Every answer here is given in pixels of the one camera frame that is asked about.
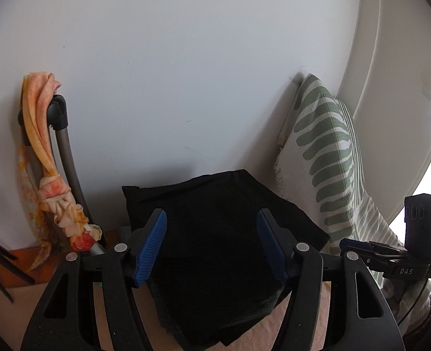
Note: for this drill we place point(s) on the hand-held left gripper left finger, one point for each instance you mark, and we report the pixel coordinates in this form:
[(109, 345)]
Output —
[(151, 245)]

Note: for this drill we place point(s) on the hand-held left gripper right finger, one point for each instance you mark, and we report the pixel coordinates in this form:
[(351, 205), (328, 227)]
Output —
[(272, 245)]

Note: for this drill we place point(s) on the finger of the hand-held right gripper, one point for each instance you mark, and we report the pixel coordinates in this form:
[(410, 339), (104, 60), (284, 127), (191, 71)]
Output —
[(361, 248)]

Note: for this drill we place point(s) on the black pants with yellow print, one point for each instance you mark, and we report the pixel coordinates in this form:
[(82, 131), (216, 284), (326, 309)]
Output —
[(215, 219)]

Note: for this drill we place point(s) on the bed with pink sheet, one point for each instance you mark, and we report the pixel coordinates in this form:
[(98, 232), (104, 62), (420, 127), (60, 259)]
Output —
[(303, 321)]

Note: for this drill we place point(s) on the green and white leaf pillow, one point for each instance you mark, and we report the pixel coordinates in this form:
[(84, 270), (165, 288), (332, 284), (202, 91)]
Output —
[(325, 146)]

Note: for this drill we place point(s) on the orange patterned scarf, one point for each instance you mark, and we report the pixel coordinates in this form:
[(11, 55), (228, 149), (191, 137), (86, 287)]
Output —
[(36, 128)]

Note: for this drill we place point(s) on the grey folded metal frame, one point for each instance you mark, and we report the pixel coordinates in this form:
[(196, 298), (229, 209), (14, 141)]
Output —
[(63, 142)]

